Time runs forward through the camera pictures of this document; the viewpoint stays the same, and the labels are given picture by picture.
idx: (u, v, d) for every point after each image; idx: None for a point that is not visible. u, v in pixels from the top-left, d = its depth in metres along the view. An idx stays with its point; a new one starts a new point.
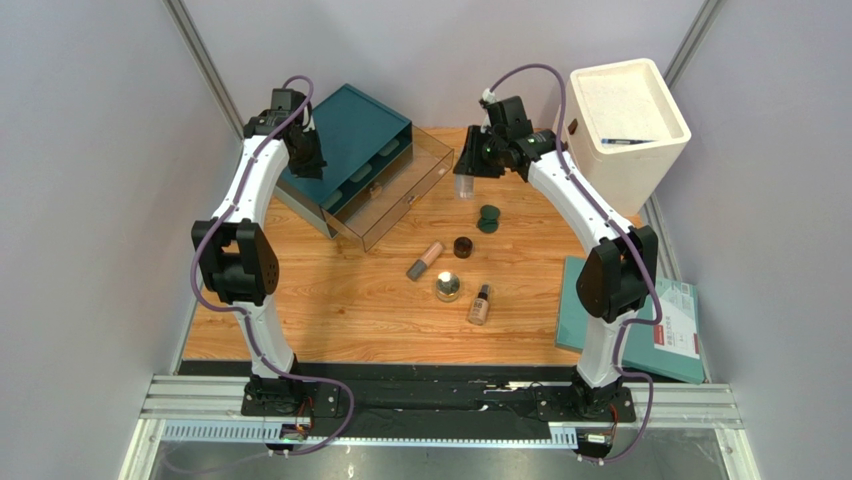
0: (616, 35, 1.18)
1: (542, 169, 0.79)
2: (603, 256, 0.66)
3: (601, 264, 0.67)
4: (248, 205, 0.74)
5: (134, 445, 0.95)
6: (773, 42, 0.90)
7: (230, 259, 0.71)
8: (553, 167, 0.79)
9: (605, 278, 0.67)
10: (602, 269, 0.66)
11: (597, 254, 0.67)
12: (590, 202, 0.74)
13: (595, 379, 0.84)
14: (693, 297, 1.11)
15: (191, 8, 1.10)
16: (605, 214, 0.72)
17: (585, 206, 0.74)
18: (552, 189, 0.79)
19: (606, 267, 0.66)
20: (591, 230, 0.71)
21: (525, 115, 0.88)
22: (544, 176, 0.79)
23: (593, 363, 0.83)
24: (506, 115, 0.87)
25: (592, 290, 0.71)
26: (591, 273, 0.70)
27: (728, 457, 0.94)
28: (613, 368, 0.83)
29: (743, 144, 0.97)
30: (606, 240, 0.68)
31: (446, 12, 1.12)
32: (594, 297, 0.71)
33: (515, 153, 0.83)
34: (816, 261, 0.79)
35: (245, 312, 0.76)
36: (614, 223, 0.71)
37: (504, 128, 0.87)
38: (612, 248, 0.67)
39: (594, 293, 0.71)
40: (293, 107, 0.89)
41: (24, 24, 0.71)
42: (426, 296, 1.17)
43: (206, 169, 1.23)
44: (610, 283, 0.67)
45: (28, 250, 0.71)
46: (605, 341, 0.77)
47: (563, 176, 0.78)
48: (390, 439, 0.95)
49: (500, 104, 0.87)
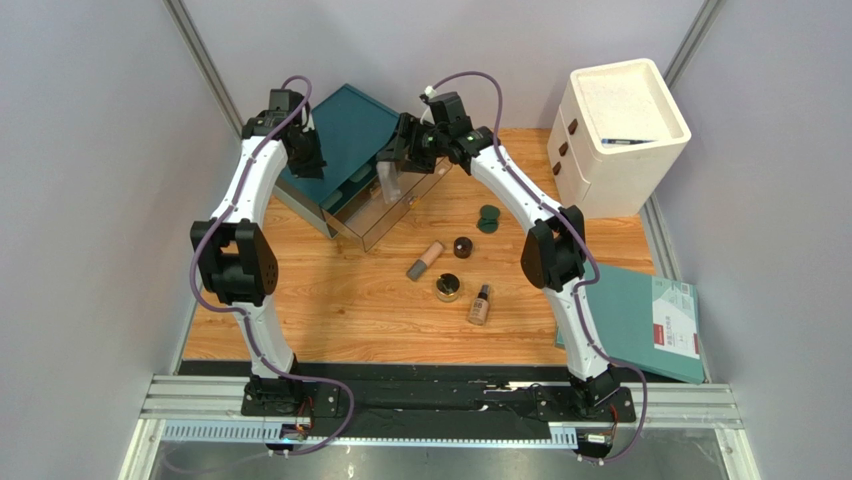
0: (616, 34, 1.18)
1: (482, 163, 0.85)
2: (538, 235, 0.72)
3: (537, 243, 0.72)
4: (247, 205, 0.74)
5: (134, 445, 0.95)
6: (774, 42, 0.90)
7: (230, 259, 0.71)
8: (490, 160, 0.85)
9: (542, 255, 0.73)
10: (538, 247, 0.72)
11: (532, 234, 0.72)
12: (525, 189, 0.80)
13: (584, 371, 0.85)
14: (693, 297, 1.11)
15: (191, 9, 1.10)
16: (538, 199, 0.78)
17: (520, 193, 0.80)
18: (491, 180, 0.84)
19: (541, 245, 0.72)
20: (527, 215, 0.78)
21: (465, 111, 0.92)
22: (484, 169, 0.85)
23: (575, 351, 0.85)
24: (448, 113, 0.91)
25: (533, 267, 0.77)
26: (529, 251, 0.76)
27: (728, 457, 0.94)
28: (595, 352, 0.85)
29: (743, 144, 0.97)
30: (539, 221, 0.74)
31: (445, 12, 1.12)
32: (535, 272, 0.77)
33: (457, 151, 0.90)
34: (816, 261, 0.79)
35: (245, 312, 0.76)
36: (546, 205, 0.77)
37: (446, 125, 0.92)
38: (545, 227, 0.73)
39: (534, 269, 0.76)
40: (291, 107, 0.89)
41: (23, 25, 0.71)
42: (426, 296, 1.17)
43: (206, 169, 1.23)
44: (547, 258, 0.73)
45: (26, 250, 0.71)
46: (567, 314, 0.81)
47: (500, 168, 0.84)
48: (390, 439, 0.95)
49: (441, 103, 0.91)
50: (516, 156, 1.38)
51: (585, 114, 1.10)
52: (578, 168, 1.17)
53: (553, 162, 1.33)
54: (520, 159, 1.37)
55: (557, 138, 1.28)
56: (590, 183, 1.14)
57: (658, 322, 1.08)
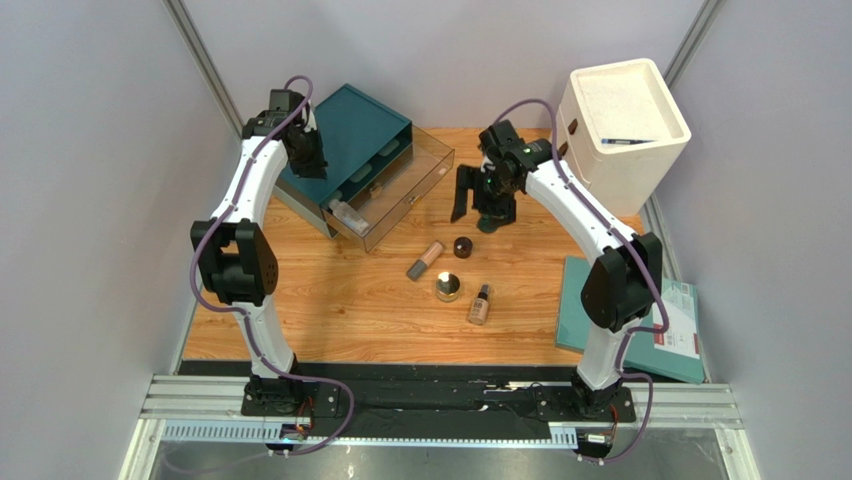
0: (616, 35, 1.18)
1: (540, 180, 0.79)
2: (609, 267, 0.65)
3: (606, 275, 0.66)
4: (248, 205, 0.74)
5: (134, 445, 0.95)
6: (773, 42, 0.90)
7: (230, 259, 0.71)
8: (551, 178, 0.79)
9: (611, 289, 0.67)
10: (607, 279, 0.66)
11: (602, 264, 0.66)
12: (592, 212, 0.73)
13: (595, 382, 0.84)
14: (693, 297, 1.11)
15: (191, 9, 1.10)
16: (607, 223, 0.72)
17: (588, 216, 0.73)
18: (552, 201, 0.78)
19: (612, 277, 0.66)
20: (595, 240, 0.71)
21: (516, 135, 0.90)
22: (542, 186, 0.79)
23: (595, 367, 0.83)
24: (500, 136, 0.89)
25: (598, 301, 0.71)
26: (595, 282, 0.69)
27: (728, 457, 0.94)
28: (615, 371, 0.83)
29: (743, 144, 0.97)
30: (609, 249, 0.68)
31: (445, 12, 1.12)
32: (600, 307, 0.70)
33: (511, 165, 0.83)
34: (816, 261, 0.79)
35: (245, 312, 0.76)
36: (616, 231, 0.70)
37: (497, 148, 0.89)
38: (617, 258, 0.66)
39: (600, 304, 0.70)
40: (291, 107, 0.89)
41: (24, 24, 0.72)
42: (426, 296, 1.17)
43: (206, 169, 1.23)
44: (616, 294, 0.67)
45: (27, 250, 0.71)
46: (608, 347, 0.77)
47: (562, 186, 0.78)
48: (390, 439, 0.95)
49: (492, 128, 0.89)
50: None
51: (586, 114, 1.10)
52: (579, 167, 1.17)
53: None
54: None
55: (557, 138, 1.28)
56: (590, 184, 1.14)
57: (658, 322, 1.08)
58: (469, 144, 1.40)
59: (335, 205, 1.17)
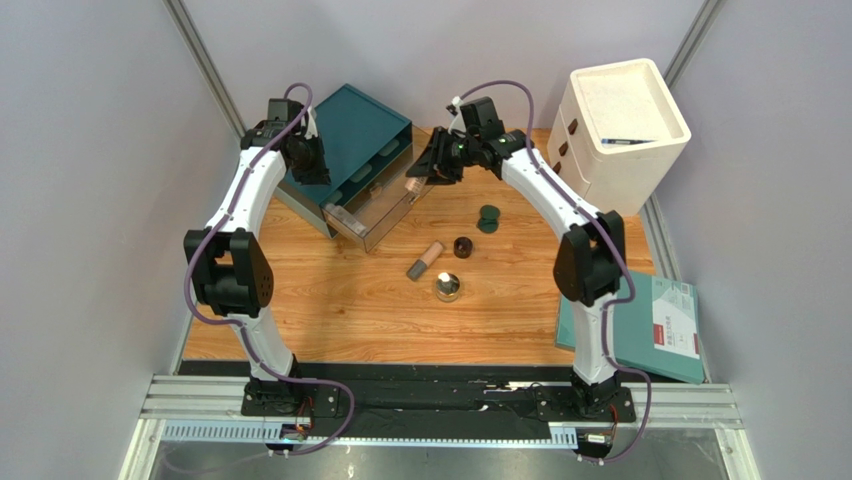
0: (617, 35, 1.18)
1: (514, 166, 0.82)
2: (573, 242, 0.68)
3: (572, 250, 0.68)
4: (243, 215, 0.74)
5: (134, 445, 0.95)
6: (773, 43, 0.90)
7: (223, 271, 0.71)
8: (523, 164, 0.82)
9: (578, 263, 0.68)
10: (573, 254, 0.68)
11: (567, 240, 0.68)
12: (560, 194, 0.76)
13: (590, 375, 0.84)
14: (693, 297, 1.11)
15: (191, 10, 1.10)
16: (574, 203, 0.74)
17: (555, 196, 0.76)
18: (525, 184, 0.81)
19: (577, 252, 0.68)
20: (562, 219, 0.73)
21: (497, 114, 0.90)
22: (516, 172, 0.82)
23: (585, 359, 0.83)
24: (479, 116, 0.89)
25: (566, 277, 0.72)
26: (564, 259, 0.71)
27: (728, 457, 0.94)
28: (606, 361, 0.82)
29: (742, 144, 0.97)
30: (576, 226, 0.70)
31: (445, 12, 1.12)
32: (569, 283, 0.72)
33: (488, 154, 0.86)
34: (816, 263, 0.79)
35: (241, 324, 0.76)
36: (582, 210, 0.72)
37: (477, 129, 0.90)
38: (582, 234, 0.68)
39: (569, 280, 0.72)
40: (290, 117, 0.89)
41: (23, 24, 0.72)
42: (426, 296, 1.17)
43: (206, 170, 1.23)
44: (583, 267, 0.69)
45: (26, 250, 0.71)
46: (591, 329, 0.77)
47: (533, 171, 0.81)
48: (389, 439, 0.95)
49: (473, 106, 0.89)
50: None
51: (586, 114, 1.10)
52: (579, 168, 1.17)
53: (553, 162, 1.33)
54: None
55: (557, 139, 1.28)
56: (590, 184, 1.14)
57: (658, 322, 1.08)
58: None
59: (331, 209, 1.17)
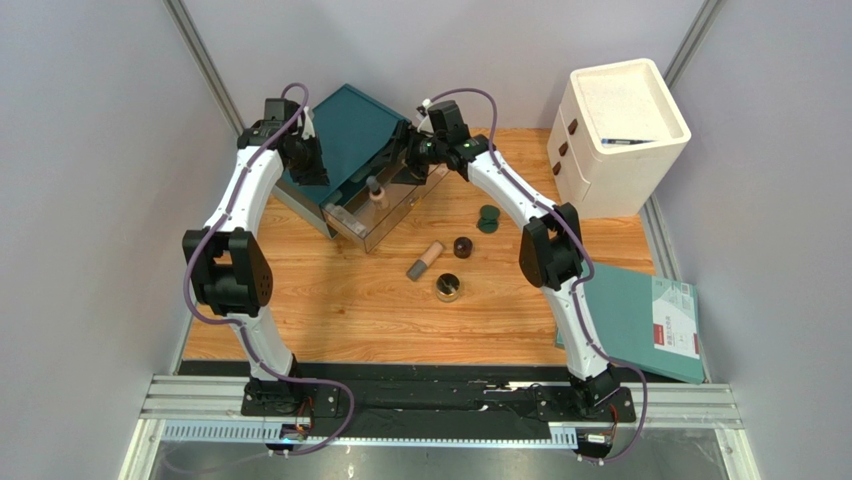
0: (616, 35, 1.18)
1: (478, 168, 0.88)
2: (533, 233, 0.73)
3: (531, 240, 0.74)
4: (241, 214, 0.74)
5: (134, 445, 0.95)
6: (773, 43, 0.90)
7: (222, 270, 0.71)
8: (486, 165, 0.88)
9: (538, 253, 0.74)
10: (533, 244, 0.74)
11: (527, 232, 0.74)
12: (520, 190, 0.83)
13: (583, 370, 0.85)
14: (693, 297, 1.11)
15: (191, 10, 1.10)
16: (532, 198, 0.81)
17: (515, 193, 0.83)
18: (489, 184, 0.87)
19: (538, 242, 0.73)
20: (522, 213, 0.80)
21: (462, 118, 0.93)
22: (480, 173, 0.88)
23: (574, 351, 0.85)
24: (446, 121, 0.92)
25: (531, 266, 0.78)
26: (526, 249, 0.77)
27: (728, 457, 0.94)
28: (594, 351, 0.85)
29: (742, 144, 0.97)
30: (535, 218, 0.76)
31: (445, 13, 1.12)
32: (534, 271, 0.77)
33: (454, 158, 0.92)
34: (816, 262, 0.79)
35: (241, 323, 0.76)
36: (540, 203, 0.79)
37: (444, 133, 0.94)
38: (540, 225, 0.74)
39: (533, 268, 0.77)
40: (286, 116, 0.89)
41: (22, 25, 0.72)
42: (426, 296, 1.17)
43: (206, 170, 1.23)
44: (543, 256, 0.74)
45: (26, 250, 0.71)
46: (566, 314, 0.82)
47: (496, 171, 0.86)
48: (390, 439, 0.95)
49: (440, 112, 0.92)
50: (517, 156, 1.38)
51: (585, 113, 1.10)
52: (578, 168, 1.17)
53: (553, 162, 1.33)
54: (520, 160, 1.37)
55: (557, 139, 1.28)
56: (590, 184, 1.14)
57: (658, 322, 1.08)
58: None
59: (331, 209, 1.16)
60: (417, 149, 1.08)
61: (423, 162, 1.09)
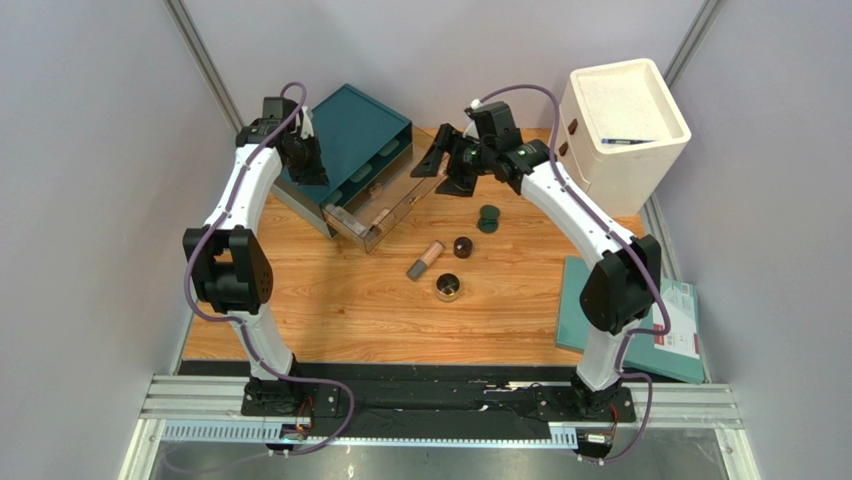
0: (617, 34, 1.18)
1: (537, 183, 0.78)
2: (609, 270, 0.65)
3: (606, 277, 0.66)
4: (241, 212, 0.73)
5: (134, 445, 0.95)
6: (773, 43, 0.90)
7: (223, 268, 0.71)
8: (547, 181, 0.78)
9: (612, 292, 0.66)
10: (607, 282, 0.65)
11: (602, 268, 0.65)
12: (590, 215, 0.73)
13: (595, 382, 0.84)
14: (693, 297, 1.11)
15: (191, 10, 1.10)
16: (605, 226, 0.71)
17: (586, 218, 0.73)
18: (549, 202, 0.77)
19: (612, 281, 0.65)
20: (593, 244, 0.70)
21: (513, 123, 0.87)
22: (539, 189, 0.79)
23: (595, 370, 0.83)
24: (495, 124, 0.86)
25: (598, 305, 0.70)
26: (596, 284, 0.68)
27: (728, 457, 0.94)
28: (614, 371, 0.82)
29: (742, 144, 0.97)
30: (610, 252, 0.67)
31: (445, 12, 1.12)
32: (600, 311, 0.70)
33: (505, 167, 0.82)
34: (815, 262, 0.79)
35: (241, 321, 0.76)
36: (615, 234, 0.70)
37: (493, 138, 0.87)
38: (617, 261, 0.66)
39: (600, 306, 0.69)
40: (284, 114, 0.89)
41: (23, 25, 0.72)
42: (426, 296, 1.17)
43: (206, 170, 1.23)
44: (616, 296, 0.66)
45: (27, 249, 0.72)
46: (609, 349, 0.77)
47: (559, 188, 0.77)
48: (389, 439, 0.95)
49: (488, 113, 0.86)
50: None
51: (585, 113, 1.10)
52: (578, 167, 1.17)
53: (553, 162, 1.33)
54: None
55: (557, 139, 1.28)
56: (590, 183, 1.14)
57: (658, 322, 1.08)
58: None
59: (331, 209, 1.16)
60: (462, 157, 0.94)
61: (469, 172, 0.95)
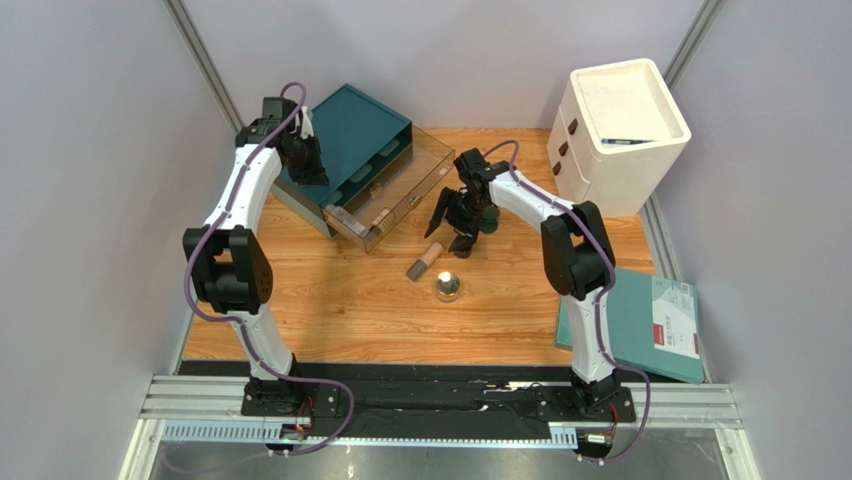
0: (617, 34, 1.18)
1: (498, 184, 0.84)
2: (552, 230, 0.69)
3: (551, 238, 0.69)
4: (241, 212, 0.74)
5: (134, 445, 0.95)
6: (773, 43, 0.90)
7: (222, 267, 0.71)
8: (506, 181, 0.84)
9: (560, 252, 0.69)
10: (553, 242, 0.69)
11: (546, 229, 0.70)
12: (537, 195, 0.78)
13: (588, 373, 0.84)
14: (693, 297, 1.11)
15: (190, 10, 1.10)
16: (550, 200, 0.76)
17: (532, 198, 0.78)
18: (510, 199, 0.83)
19: (556, 240, 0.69)
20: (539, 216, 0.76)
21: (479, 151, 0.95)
22: (500, 189, 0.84)
23: (583, 356, 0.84)
24: (468, 161, 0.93)
25: (556, 271, 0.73)
26: (547, 250, 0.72)
27: (728, 457, 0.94)
28: (604, 358, 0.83)
29: (742, 144, 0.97)
30: (553, 217, 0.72)
31: (445, 13, 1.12)
32: (558, 276, 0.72)
33: (477, 184, 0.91)
34: (815, 263, 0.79)
35: (241, 321, 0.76)
36: (558, 204, 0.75)
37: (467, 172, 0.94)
38: (560, 223, 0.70)
39: (557, 272, 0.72)
40: (284, 114, 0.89)
41: (21, 26, 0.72)
42: (426, 296, 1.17)
43: (205, 169, 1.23)
44: (566, 257, 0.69)
45: (27, 249, 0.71)
46: (584, 322, 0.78)
47: (515, 185, 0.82)
48: (390, 439, 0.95)
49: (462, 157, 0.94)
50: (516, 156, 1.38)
51: (585, 113, 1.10)
52: (579, 167, 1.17)
53: (553, 162, 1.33)
54: (520, 159, 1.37)
55: (557, 139, 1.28)
56: (590, 183, 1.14)
57: (658, 322, 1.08)
58: (469, 144, 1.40)
59: (331, 209, 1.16)
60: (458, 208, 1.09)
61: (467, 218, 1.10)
